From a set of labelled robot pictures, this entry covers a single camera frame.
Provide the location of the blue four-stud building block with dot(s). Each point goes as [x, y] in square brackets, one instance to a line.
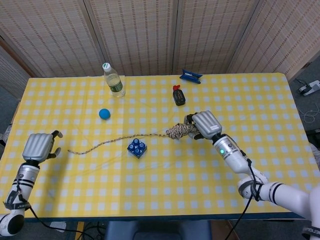
[137, 149]

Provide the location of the white paper scrap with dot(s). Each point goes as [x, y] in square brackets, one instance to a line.
[58, 226]

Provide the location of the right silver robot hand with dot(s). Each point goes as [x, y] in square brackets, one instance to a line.
[207, 123]

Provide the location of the blue rubber ball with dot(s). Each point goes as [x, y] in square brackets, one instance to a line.
[104, 114]

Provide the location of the black floor box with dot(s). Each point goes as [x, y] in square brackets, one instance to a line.
[314, 137]

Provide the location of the clear green-label water bottle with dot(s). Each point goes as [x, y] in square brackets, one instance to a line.
[115, 86]

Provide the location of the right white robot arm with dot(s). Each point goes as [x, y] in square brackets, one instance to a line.
[235, 160]

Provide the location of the yellow white checkered tablecloth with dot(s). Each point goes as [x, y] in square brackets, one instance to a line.
[175, 175]

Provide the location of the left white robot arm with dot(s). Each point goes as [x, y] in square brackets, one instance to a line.
[25, 175]

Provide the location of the blue snack packet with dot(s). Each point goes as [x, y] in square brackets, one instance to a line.
[190, 76]

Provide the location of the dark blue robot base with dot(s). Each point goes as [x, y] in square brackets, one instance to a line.
[157, 230]

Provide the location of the small black red-capped bottle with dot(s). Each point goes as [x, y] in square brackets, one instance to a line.
[179, 98]

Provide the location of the woven bamboo folding screen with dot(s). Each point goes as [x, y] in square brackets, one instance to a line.
[140, 37]

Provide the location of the grey foot pedal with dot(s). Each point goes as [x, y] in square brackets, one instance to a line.
[310, 88]

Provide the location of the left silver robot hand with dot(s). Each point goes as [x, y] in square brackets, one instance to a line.
[37, 147]

